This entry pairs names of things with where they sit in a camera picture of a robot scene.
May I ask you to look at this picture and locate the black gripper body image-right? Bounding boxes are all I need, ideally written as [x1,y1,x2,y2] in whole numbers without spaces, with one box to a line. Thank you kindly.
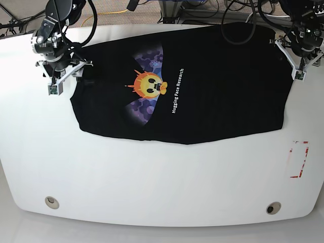
[287,11,323,57]

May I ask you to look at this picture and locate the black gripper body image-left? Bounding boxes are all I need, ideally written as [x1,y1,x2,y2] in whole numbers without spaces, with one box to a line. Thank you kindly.
[31,17,71,63]

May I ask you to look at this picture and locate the black printed T-shirt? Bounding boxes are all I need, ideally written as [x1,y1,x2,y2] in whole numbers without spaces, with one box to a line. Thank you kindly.
[70,23,293,144]

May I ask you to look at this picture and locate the black tripod stand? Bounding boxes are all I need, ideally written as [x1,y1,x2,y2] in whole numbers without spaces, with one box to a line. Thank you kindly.
[0,0,49,35]

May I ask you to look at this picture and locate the grey metal table leg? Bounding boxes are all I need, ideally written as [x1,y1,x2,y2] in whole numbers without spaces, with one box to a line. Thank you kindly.
[158,1,183,24]

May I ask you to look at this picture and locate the red tape rectangle marking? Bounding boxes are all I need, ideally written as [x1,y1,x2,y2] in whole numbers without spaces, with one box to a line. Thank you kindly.
[287,141,309,179]

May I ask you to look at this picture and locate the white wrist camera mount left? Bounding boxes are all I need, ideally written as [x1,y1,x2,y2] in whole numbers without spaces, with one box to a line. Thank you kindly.
[270,38,323,82]

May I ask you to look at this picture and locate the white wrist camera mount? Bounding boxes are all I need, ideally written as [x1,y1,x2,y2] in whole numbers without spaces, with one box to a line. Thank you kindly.
[35,58,93,96]
[270,38,323,82]

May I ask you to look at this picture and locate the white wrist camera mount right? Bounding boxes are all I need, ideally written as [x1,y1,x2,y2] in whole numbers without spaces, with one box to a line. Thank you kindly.
[35,58,93,96]

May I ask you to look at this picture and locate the yellow cable on floor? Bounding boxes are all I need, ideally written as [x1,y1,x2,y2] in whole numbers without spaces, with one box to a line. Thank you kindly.
[80,9,127,27]

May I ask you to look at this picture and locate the black cable of left-side arm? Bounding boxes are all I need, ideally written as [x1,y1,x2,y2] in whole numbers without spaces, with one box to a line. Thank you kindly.
[221,0,292,46]

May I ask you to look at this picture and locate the left table cable grommet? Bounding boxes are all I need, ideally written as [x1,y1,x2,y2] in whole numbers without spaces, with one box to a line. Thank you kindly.
[45,196,59,210]

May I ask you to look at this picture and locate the table cable grommet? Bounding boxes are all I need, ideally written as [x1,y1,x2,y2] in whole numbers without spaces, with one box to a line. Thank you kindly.
[266,201,281,215]
[45,196,59,210]

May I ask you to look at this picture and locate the right table cable grommet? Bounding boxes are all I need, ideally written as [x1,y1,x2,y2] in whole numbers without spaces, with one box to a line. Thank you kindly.
[266,201,281,215]

